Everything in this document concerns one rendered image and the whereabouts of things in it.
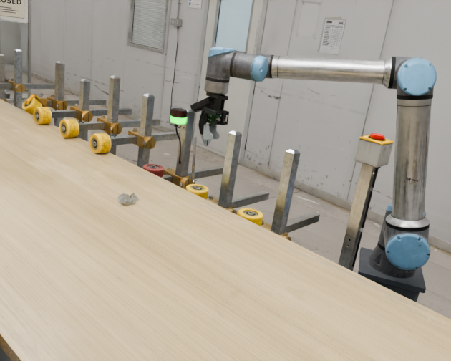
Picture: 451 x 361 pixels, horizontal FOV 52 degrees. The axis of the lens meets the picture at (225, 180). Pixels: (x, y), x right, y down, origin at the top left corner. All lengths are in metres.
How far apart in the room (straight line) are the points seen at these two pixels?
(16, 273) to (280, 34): 4.15
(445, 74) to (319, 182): 1.49
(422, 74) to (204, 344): 1.14
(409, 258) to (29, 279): 1.27
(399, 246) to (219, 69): 0.91
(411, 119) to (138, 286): 1.08
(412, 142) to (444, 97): 2.33
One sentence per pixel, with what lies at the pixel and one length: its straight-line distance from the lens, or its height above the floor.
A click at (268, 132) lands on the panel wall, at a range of 4.98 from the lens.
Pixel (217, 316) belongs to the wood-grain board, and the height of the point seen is 0.90.
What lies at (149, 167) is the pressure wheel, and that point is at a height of 0.91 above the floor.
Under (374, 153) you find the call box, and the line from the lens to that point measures 1.31.
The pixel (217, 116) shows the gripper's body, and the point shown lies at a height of 1.13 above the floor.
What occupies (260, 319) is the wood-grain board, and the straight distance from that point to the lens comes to 0.99.
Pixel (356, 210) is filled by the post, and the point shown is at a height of 1.01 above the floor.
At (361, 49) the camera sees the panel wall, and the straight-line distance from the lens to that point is 4.37.
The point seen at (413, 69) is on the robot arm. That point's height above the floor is 1.40.
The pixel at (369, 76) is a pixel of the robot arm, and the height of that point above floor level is 1.35.
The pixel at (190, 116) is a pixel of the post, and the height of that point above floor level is 1.11.
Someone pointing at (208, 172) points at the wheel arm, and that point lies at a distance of 2.01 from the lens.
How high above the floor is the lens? 1.45
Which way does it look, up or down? 18 degrees down
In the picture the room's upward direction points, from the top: 8 degrees clockwise
